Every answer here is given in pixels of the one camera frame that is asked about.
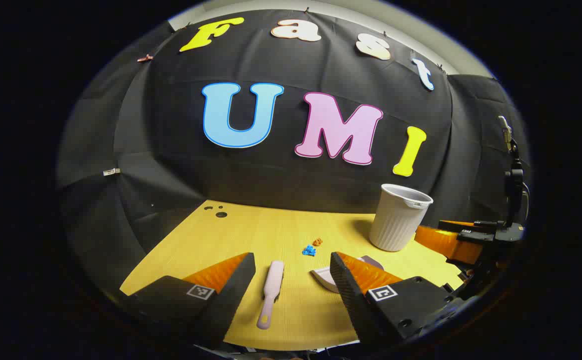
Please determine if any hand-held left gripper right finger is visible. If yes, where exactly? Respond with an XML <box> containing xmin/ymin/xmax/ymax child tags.
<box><xmin>330</xmin><ymin>251</ymin><xmax>464</xmax><ymax>347</ymax></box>

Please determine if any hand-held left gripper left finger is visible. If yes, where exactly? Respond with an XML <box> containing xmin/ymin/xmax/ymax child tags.
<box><xmin>120</xmin><ymin>252</ymin><xmax>256</xmax><ymax>351</ymax></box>

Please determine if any pink dustpan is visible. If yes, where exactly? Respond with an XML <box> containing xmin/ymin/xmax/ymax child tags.
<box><xmin>310</xmin><ymin>255</ymin><xmax>385</xmax><ymax>294</ymax></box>

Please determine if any small pink broom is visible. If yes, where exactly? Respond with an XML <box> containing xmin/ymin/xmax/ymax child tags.
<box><xmin>256</xmin><ymin>260</ymin><xmax>285</xmax><ymax>330</ymax></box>

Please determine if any white ribbed garbage bin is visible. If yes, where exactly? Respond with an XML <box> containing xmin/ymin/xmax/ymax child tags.
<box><xmin>369</xmin><ymin>183</ymin><xmax>434</xmax><ymax>252</ymax></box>

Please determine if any yellow wooden desktop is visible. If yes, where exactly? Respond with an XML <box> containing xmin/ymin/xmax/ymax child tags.
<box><xmin>120</xmin><ymin>200</ymin><xmax>466</xmax><ymax>352</ymax></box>

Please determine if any black backdrop cloth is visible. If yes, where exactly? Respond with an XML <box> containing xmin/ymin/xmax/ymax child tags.
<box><xmin>56</xmin><ymin>9</ymin><xmax>531</xmax><ymax>301</ymax></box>

